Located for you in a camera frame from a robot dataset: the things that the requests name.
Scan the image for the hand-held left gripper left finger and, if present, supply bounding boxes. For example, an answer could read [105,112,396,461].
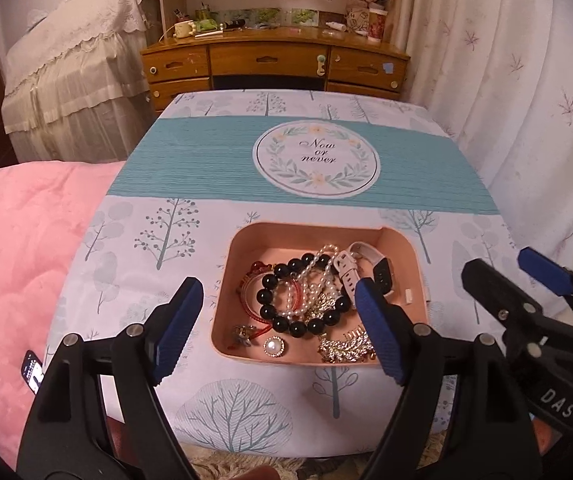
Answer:
[16,276,204,480]

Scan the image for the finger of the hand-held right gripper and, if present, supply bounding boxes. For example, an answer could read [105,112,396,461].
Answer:
[517,247,573,331]
[461,258,573,361]

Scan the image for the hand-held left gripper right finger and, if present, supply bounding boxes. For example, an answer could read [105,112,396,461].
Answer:
[355,276,537,480]

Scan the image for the gold rhinestone hair clip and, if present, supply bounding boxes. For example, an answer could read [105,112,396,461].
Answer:
[316,325,379,363]

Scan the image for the white fitness band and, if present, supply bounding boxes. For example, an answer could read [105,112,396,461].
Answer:
[333,241,397,298]

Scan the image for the white pearl bracelet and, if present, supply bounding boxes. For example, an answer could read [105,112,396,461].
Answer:
[271,243,347,321]

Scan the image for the round pearl brooch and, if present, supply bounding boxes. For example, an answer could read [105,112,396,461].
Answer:
[263,336,287,359]

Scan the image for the red string bracelet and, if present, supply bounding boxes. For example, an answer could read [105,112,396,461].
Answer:
[239,260,307,333]

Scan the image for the black bead bracelet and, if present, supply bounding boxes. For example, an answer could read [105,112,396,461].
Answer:
[257,255,352,337]

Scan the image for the pink storage box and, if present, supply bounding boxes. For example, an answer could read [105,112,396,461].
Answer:
[210,221,429,367]

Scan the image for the black smartphone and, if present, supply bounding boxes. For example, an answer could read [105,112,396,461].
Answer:
[19,350,46,396]

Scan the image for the tree print tablecloth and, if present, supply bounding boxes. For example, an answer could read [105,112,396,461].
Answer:
[44,89,537,456]

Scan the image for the pink blanket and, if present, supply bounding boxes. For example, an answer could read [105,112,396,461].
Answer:
[0,160,127,471]

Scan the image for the white floral curtain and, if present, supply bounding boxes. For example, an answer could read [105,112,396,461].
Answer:
[391,0,573,281]

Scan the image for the wooden desk drawer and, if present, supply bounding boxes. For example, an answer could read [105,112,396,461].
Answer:
[210,45,330,77]
[145,52,211,84]
[329,50,408,87]
[149,79,212,112]
[326,81,402,102]

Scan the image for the wooden desk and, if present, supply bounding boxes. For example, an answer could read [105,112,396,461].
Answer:
[140,0,412,113]

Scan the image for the red white paper cup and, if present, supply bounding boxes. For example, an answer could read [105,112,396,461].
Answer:
[367,7,388,42]

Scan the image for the white lace furniture cover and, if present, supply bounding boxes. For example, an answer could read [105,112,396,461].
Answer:
[0,0,162,166]

